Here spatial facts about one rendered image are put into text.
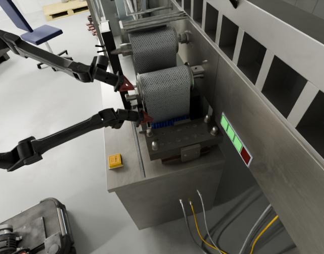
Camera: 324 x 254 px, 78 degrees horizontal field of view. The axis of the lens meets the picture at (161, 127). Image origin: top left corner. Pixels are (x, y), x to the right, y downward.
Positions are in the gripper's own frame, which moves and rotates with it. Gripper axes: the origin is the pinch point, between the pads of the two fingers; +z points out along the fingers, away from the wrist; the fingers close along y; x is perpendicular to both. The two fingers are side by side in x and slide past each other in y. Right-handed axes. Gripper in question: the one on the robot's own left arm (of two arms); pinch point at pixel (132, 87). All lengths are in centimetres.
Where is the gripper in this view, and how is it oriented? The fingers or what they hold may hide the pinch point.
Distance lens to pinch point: 105.1
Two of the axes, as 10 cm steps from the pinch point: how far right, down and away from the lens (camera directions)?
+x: 5.2, -6.8, -5.1
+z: 8.3, 2.6, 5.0
